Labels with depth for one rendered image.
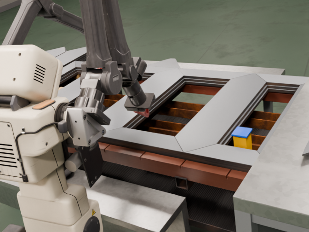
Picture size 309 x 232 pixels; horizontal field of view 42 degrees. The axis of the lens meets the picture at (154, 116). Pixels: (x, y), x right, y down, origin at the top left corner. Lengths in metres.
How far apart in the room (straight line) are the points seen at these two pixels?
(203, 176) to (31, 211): 0.60
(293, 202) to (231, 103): 0.92
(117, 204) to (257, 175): 0.73
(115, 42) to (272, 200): 0.66
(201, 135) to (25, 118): 0.73
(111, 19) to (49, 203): 0.61
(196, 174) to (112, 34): 0.58
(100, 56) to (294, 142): 0.59
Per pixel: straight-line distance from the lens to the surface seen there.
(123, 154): 1.63
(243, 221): 1.02
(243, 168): 1.43
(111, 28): 1.27
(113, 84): 1.19
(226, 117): 1.70
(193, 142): 1.56
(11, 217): 2.96
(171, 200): 1.57
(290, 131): 1.21
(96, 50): 1.18
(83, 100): 1.15
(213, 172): 1.44
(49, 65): 1.22
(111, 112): 1.91
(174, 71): 2.24
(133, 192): 1.66
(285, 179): 1.02
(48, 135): 1.17
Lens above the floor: 1.67
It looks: 27 degrees down
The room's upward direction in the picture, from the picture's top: 11 degrees counter-clockwise
